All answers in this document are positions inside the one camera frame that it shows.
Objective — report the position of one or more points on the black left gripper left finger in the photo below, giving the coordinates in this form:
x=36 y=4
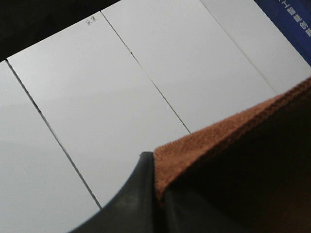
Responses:
x=132 y=209

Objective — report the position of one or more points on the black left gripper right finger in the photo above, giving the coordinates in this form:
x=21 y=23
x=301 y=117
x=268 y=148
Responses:
x=185 y=212

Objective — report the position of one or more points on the brown terry towel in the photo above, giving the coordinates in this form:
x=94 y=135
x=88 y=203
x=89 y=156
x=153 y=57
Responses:
x=253 y=168

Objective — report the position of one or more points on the blue printed banner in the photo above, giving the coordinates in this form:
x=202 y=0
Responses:
x=293 y=19

